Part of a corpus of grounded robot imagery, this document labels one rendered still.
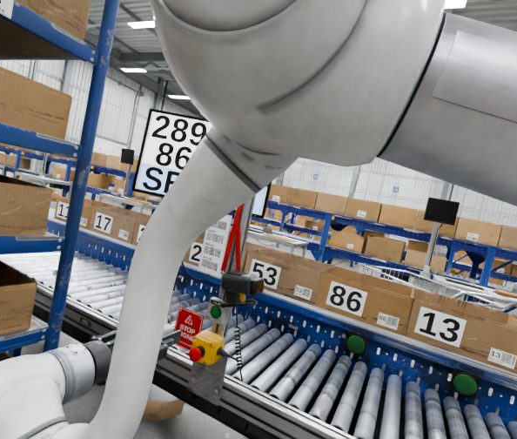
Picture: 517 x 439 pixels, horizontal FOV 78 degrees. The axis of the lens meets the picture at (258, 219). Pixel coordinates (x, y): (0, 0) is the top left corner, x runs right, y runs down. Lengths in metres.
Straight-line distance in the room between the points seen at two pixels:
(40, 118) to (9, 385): 0.47
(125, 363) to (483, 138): 0.42
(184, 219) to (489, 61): 0.32
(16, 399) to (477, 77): 0.60
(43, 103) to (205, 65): 0.62
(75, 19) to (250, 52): 0.69
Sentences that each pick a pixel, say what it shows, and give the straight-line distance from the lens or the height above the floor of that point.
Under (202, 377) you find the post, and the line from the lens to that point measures 1.14.
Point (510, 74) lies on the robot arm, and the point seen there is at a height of 1.40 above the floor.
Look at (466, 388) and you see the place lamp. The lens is 1.50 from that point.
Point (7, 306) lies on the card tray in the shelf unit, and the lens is 0.83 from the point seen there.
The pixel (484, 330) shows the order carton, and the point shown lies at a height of 1.01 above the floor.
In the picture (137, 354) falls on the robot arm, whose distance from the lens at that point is 0.45.
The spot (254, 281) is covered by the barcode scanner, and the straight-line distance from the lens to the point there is 0.91.
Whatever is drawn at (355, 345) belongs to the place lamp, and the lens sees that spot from 1.48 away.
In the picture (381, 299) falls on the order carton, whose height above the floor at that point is 1.01.
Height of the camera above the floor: 1.30
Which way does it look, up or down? 3 degrees down
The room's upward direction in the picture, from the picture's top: 12 degrees clockwise
